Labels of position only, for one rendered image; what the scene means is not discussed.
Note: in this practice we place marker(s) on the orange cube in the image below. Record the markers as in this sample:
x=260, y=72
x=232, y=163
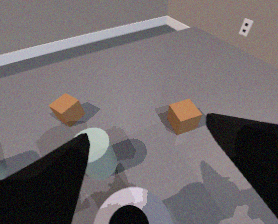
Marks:
x=67, y=109
x=184, y=116

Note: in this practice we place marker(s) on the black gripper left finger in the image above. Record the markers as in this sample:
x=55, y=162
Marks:
x=46, y=191

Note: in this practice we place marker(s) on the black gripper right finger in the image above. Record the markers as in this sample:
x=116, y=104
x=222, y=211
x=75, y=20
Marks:
x=253, y=148

